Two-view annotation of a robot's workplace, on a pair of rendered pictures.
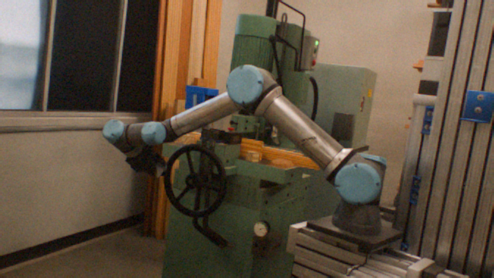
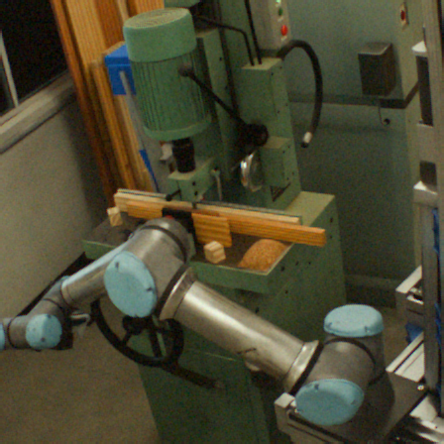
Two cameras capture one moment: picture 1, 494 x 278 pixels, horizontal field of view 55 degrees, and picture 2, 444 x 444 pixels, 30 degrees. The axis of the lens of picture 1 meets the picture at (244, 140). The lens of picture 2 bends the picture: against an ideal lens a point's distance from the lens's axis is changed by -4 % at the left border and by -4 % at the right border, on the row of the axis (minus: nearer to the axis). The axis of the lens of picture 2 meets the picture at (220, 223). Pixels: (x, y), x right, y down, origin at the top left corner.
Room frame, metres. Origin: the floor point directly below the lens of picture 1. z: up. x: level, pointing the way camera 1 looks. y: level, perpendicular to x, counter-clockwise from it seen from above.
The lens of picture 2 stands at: (0.10, -0.38, 2.04)
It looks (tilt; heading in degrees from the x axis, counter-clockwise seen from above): 29 degrees down; 10
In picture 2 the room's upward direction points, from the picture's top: 11 degrees counter-clockwise
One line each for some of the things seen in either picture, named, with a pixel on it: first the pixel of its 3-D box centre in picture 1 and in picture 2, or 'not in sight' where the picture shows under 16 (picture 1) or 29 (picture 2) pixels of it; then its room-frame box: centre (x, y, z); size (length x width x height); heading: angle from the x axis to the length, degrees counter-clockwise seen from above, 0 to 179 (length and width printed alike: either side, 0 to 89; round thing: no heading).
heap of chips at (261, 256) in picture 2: (281, 162); (262, 250); (1.93, -0.16, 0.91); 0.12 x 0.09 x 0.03; 153
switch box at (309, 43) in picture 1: (308, 54); (271, 17); (2.34, -0.25, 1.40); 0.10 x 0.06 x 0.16; 153
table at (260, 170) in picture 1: (226, 161); (180, 255); (2.02, 0.07, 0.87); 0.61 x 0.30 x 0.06; 63
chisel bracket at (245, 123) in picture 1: (244, 125); (194, 180); (2.13, 0.01, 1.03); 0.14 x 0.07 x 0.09; 153
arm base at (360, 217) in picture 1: (358, 211); (359, 383); (1.44, -0.38, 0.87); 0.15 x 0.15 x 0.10
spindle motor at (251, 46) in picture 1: (252, 53); (166, 72); (2.12, 0.02, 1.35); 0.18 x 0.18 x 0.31
